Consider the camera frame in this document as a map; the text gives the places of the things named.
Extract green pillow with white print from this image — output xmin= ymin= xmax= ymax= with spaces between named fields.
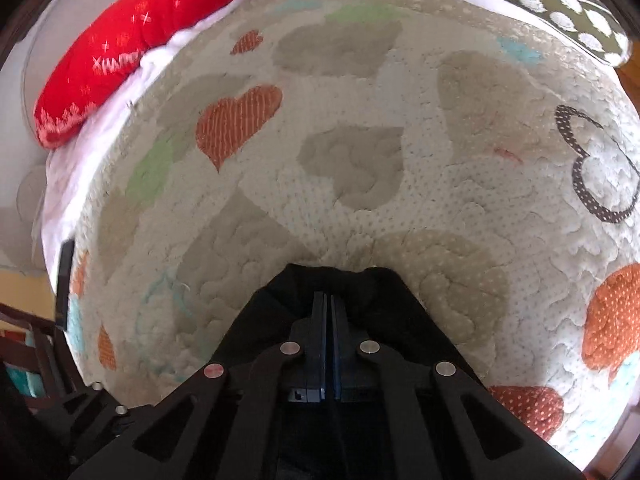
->
xmin=394 ymin=0 xmax=632 ymax=67

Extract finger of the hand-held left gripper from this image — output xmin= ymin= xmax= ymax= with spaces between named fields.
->
xmin=50 ymin=381 xmax=152 ymax=467

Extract white electric fan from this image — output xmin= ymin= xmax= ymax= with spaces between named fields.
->
xmin=14 ymin=162 xmax=52 ymax=262

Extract red patterned pillow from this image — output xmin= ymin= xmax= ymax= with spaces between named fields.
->
xmin=33 ymin=0 xmax=282 ymax=150

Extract black flat panel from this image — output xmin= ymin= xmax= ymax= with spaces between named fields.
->
xmin=54 ymin=239 xmax=76 ymax=332

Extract black pants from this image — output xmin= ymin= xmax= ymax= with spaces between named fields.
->
xmin=210 ymin=262 xmax=489 ymax=480

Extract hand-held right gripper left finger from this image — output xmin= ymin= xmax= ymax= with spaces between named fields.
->
xmin=67 ymin=292 xmax=329 ymax=480

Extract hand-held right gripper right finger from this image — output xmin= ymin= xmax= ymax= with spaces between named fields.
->
xmin=329 ymin=296 xmax=587 ymax=480

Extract dark wooden chair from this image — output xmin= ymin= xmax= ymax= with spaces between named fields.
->
xmin=0 ymin=304 xmax=71 ymax=402

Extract heart-patterned quilted bedspread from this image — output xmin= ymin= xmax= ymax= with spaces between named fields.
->
xmin=42 ymin=0 xmax=640 ymax=472

